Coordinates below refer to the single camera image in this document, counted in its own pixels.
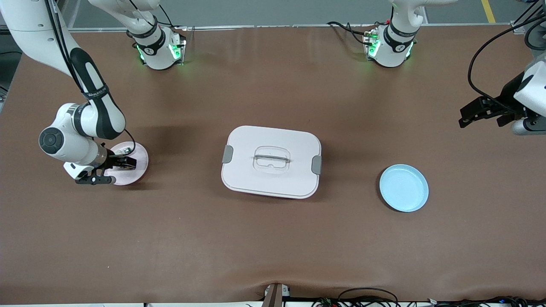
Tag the white lidded lunch box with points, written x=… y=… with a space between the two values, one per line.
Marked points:
x=256 y=183

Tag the aluminium frame post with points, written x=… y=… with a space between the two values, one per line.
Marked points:
x=517 y=28

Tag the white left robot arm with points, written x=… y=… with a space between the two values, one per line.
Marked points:
x=394 y=47

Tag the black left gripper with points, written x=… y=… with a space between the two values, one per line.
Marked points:
x=509 y=94

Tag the pink round plate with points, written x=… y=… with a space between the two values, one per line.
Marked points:
x=140 y=172

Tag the silver table edge rail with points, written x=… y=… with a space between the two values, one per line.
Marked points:
x=277 y=26

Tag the brown table edge bracket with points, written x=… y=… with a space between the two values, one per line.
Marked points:
x=275 y=295

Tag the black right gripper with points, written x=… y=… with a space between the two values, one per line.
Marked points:
x=112 y=161

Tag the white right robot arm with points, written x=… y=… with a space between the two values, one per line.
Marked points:
x=25 y=25

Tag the light blue round plate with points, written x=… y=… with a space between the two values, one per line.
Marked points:
x=404 y=188

